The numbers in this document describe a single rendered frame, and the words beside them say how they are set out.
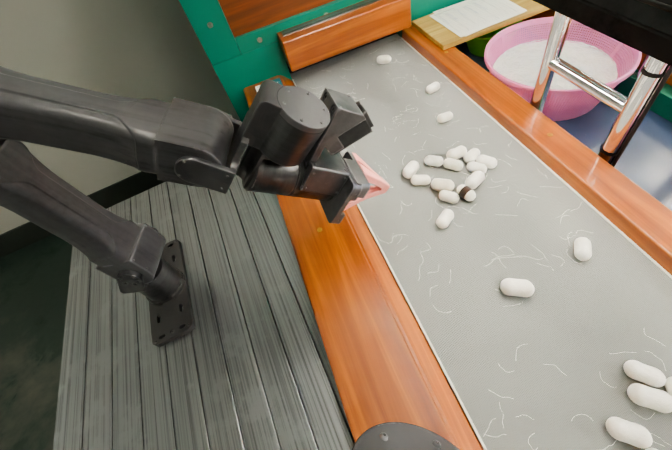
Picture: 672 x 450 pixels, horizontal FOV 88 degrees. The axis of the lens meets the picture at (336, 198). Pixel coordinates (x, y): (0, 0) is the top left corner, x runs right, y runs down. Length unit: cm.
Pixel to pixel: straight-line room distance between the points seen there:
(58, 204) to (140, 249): 12
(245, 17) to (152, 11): 87
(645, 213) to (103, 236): 71
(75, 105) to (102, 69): 138
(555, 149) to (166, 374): 70
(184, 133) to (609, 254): 53
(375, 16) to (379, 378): 71
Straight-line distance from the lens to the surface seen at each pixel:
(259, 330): 60
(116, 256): 57
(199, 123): 38
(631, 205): 60
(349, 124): 37
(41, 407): 179
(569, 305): 52
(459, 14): 97
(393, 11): 88
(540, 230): 57
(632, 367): 50
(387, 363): 44
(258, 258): 66
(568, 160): 63
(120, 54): 175
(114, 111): 39
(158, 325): 69
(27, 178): 52
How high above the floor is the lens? 120
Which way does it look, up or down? 50 degrees down
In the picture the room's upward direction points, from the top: 18 degrees counter-clockwise
